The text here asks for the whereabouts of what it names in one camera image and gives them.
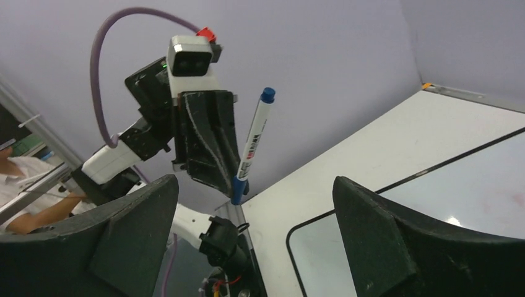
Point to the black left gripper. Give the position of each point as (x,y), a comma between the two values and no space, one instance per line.
(207,124)

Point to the black framed whiteboard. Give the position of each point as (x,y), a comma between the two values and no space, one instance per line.
(481,190)

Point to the white blue whiteboard marker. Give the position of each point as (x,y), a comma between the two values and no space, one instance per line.
(240,180)

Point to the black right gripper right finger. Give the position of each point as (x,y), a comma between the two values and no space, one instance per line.
(393,250)

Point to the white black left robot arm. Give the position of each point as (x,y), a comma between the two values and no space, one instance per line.
(102,168)

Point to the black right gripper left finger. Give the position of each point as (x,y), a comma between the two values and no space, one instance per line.
(115,249)

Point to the person in white shirt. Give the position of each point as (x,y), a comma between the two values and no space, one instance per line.
(28,192)

